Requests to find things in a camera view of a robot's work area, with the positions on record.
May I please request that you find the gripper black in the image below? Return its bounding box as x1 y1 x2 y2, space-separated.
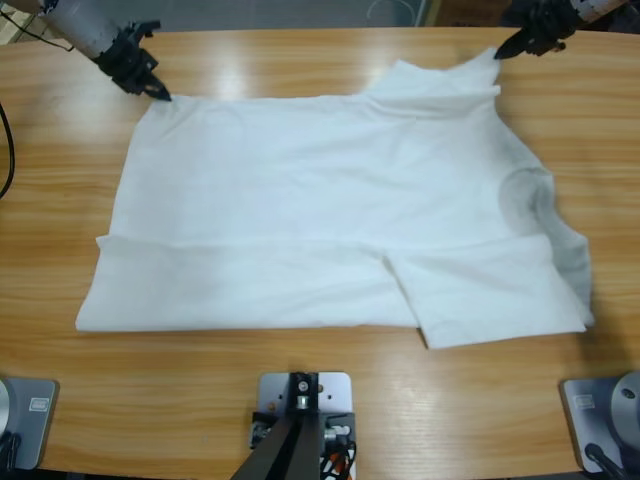
92 29 173 103
494 0 581 61

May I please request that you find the white T-shirt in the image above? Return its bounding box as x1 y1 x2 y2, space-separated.
74 47 596 350

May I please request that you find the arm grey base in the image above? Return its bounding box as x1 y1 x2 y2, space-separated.
0 377 60 471
558 370 640 475

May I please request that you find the brown cardboard box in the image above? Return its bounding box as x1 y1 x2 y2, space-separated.
439 0 506 26

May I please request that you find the wooden crate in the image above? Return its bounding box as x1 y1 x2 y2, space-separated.
0 0 51 45

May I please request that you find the wrist black camera bracket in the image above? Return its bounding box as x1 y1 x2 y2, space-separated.
122 19 162 42

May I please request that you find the thin white wire hoop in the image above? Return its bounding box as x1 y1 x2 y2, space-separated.
367 0 419 26

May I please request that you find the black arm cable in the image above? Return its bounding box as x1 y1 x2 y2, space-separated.
0 102 17 200

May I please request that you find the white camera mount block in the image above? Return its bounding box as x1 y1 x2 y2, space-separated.
257 370 357 480

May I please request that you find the dark camera post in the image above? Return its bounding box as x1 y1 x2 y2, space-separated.
229 370 321 480

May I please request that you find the black base cable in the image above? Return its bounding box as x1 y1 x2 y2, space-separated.
583 442 629 476
0 432 22 471

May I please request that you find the orange and black cable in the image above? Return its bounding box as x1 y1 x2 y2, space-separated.
319 442 359 480

